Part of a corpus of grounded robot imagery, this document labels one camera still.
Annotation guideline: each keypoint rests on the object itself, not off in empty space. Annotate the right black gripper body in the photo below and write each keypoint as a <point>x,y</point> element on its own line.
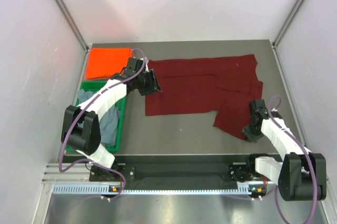
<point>253,133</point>

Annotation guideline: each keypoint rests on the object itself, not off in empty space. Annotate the folded pink t-shirt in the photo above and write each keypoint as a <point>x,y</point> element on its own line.
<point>87,64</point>

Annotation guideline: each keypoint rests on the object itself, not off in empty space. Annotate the crumpled grey-blue t-shirt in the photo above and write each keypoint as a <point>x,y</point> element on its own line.
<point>108,123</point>

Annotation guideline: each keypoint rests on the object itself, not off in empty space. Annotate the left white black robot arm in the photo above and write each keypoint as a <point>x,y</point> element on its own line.
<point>130,75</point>

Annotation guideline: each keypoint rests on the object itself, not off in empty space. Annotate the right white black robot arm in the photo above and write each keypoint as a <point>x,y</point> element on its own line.
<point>300,174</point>

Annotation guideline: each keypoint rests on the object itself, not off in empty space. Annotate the folded orange t-shirt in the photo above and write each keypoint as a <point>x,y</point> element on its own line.
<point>104,62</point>

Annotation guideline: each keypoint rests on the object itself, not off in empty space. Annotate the aluminium front rail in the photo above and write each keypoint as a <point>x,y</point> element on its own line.
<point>92,173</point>

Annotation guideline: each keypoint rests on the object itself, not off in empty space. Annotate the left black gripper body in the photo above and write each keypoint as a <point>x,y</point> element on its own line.
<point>146,83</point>

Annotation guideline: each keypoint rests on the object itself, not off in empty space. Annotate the dark red t-shirt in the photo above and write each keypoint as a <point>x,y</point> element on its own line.
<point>201,85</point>

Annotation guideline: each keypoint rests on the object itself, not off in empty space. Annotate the aluminium corner post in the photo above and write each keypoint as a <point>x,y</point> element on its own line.
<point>71,23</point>
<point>287,23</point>

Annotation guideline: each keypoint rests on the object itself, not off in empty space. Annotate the right aluminium corner post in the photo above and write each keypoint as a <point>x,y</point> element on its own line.
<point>287,23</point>

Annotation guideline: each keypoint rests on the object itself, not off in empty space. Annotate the slotted grey cable duct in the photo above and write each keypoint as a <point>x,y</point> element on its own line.
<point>106,189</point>

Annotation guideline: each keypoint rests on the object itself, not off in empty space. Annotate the green plastic bin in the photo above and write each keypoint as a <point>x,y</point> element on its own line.
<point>121,129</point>

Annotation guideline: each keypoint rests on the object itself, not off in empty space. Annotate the left aluminium corner post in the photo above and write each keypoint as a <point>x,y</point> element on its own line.
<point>71,23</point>

